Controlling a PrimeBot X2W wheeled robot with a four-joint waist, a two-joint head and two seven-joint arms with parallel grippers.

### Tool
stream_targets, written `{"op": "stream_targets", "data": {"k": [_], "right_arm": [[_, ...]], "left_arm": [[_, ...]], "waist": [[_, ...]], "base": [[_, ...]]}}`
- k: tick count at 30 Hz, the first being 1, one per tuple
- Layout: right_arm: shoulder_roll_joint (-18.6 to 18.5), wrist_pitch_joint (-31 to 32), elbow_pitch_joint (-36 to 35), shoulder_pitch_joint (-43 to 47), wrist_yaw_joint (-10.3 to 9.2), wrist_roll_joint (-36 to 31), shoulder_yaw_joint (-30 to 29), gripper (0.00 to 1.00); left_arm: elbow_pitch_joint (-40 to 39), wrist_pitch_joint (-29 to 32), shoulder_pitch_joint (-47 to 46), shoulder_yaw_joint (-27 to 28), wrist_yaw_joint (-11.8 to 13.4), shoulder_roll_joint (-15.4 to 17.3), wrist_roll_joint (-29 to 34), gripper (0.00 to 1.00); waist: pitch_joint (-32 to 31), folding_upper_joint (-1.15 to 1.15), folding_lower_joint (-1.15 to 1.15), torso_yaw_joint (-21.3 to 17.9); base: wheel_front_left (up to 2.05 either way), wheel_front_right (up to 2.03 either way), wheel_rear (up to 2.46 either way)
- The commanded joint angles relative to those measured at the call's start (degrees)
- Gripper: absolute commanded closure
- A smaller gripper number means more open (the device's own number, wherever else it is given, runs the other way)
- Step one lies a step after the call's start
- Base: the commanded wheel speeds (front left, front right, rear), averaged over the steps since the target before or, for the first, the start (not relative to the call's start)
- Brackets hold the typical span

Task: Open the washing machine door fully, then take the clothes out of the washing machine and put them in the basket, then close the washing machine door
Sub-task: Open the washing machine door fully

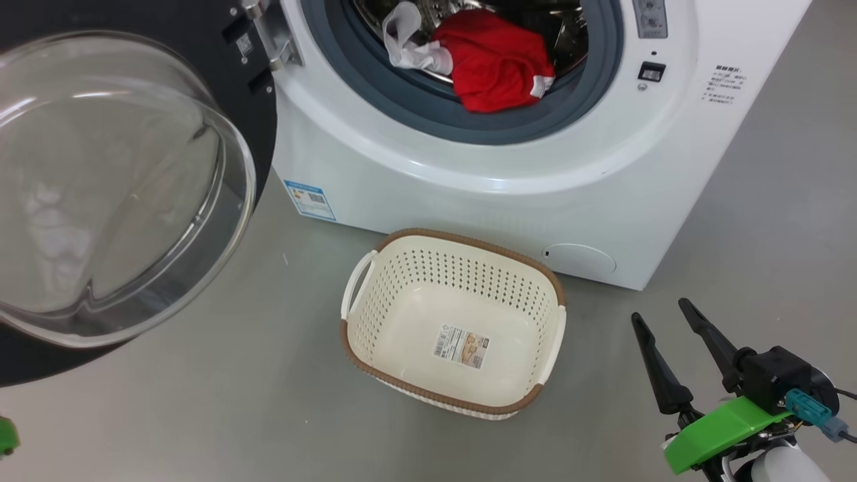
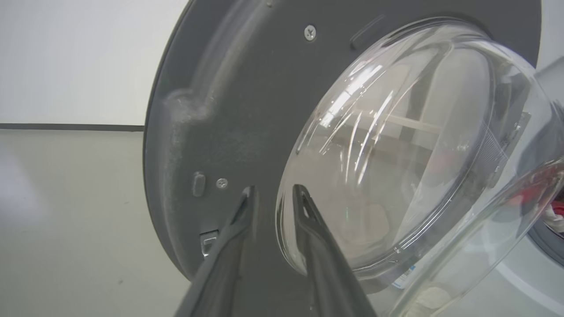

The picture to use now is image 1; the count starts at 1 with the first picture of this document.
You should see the metal door hinge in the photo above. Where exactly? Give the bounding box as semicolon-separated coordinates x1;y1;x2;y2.
241;0;302;71

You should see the teal cable connector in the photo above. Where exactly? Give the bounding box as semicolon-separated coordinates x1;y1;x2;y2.
785;388;851;443

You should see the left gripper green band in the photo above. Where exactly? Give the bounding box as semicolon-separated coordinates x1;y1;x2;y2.
0;415;19;459

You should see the white garment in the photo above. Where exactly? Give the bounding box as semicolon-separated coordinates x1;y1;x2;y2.
383;1;455;76

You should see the steel washer drum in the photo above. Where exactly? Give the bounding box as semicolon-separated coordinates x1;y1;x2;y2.
352;0;590;88

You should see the grey rubber door gasket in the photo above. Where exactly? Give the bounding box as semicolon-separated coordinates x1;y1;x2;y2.
300;0;625;146

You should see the grey warning sticker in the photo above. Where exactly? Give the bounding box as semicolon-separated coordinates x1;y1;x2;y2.
633;0;669;39

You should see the cream laundry basket brown rim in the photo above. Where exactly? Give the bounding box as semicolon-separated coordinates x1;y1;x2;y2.
339;228;568;421

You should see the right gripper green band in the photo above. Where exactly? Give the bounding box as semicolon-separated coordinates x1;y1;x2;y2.
631;299;795;476

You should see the printed product label sticker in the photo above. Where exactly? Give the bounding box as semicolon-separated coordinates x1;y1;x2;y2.
432;325;491;370

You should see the plain red garment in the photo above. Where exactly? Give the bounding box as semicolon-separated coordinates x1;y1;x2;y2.
432;9;556;113

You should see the round white filter cover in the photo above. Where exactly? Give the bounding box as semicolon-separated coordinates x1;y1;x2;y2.
542;243;617;275

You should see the white front-load washing machine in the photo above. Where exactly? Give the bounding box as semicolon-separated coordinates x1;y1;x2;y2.
271;0;813;291

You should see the blue energy label sticker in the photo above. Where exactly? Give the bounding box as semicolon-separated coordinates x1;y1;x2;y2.
284;179;337;222

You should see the black round glass washer door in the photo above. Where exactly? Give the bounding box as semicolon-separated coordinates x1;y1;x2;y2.
0;0;279;388

